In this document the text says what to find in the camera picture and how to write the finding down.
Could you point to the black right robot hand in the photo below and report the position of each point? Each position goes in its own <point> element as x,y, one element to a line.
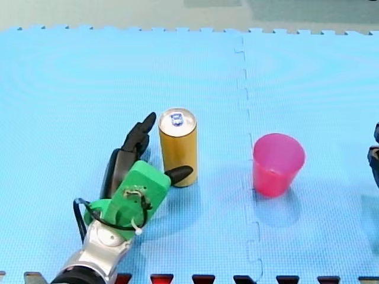
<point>375,159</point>

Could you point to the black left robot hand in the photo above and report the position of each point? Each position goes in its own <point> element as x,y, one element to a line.
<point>130,148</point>

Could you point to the yellow drink can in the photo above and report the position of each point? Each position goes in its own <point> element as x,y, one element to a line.
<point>177,148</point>

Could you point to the pink plastic cup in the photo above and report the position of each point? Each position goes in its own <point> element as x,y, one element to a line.
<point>276,164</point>

